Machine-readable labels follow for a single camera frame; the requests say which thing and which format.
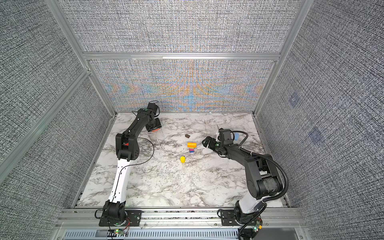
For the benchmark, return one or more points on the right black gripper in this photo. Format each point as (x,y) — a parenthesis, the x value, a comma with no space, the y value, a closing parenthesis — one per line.
(211,146)

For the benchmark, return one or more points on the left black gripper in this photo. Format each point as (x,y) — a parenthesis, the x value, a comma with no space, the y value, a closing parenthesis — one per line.
(158,125)

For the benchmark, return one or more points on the yellow orange supermarket block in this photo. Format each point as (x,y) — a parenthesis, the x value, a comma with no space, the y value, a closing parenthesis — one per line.
(191,145)

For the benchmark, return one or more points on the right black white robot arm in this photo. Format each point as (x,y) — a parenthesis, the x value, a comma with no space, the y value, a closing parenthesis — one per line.
(265,178)

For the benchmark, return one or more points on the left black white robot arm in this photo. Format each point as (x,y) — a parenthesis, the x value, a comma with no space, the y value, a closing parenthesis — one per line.
(127,151)

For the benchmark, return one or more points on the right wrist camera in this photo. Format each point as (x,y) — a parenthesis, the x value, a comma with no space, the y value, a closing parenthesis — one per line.
(225,137)

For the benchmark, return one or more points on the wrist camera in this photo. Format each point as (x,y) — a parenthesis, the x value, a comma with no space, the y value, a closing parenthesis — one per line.
(225,137)
(153,105)

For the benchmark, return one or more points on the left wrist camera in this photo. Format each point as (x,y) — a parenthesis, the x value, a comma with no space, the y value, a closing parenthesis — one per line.
(153,105)

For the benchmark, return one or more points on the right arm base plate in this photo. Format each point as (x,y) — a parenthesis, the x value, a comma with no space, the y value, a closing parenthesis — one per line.
(231,217)

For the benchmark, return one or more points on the aluminium enclosure frame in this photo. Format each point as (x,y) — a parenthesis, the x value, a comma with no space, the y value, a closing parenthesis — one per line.
(42,66)

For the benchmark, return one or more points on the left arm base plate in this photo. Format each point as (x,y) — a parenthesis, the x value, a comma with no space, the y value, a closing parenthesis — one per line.
(130,218)

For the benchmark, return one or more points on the aluminium front rail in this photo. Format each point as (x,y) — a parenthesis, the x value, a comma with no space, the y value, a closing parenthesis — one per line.
(181,224)

